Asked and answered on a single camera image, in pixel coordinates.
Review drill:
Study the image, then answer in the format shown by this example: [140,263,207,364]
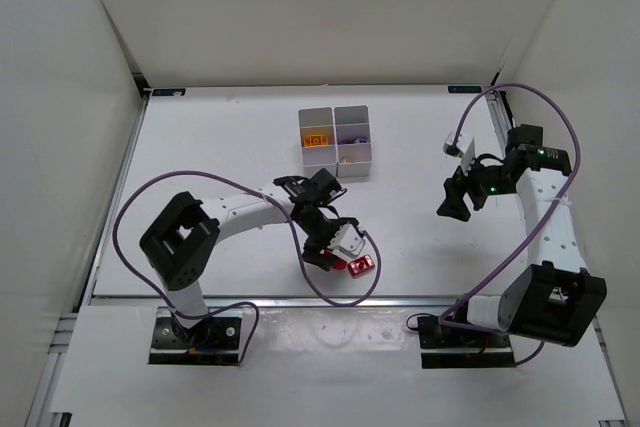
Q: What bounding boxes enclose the red lego brick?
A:
[347,254,376,278]
[323,250,348,270]

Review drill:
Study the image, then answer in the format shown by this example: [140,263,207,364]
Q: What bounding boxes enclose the yellow-orange lego brick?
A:
[303,133,329,148]

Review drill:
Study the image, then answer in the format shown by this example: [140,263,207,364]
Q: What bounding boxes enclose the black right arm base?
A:
[405,313,515,370]

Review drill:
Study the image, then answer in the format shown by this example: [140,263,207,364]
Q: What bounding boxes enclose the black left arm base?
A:
[148,316,242,366]

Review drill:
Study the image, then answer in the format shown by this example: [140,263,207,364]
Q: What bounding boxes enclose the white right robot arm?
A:
[437,124,607,347]

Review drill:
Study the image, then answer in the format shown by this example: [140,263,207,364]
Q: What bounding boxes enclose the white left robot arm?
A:
[139,169,365,330]

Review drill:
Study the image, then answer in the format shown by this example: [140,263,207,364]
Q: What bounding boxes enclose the white right compartment container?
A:
[333,105,372,178]

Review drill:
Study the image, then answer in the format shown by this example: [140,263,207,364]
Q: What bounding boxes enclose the white compartment container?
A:
[333,105,372,178]
[298,107,337,171]

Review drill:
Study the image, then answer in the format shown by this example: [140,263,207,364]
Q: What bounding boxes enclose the white left compartment container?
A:
[298,107,337,171]

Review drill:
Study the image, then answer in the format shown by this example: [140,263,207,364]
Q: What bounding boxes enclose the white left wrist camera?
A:
[329,223,366,259]

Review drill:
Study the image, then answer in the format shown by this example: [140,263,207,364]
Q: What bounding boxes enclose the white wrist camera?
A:
[443,131,476,173]
[329,223,366,259]

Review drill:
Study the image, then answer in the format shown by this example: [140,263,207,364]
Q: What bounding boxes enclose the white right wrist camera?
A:
[443,131,476,173]

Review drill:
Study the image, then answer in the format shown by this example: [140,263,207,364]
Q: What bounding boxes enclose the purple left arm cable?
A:
[113,170,384,366]

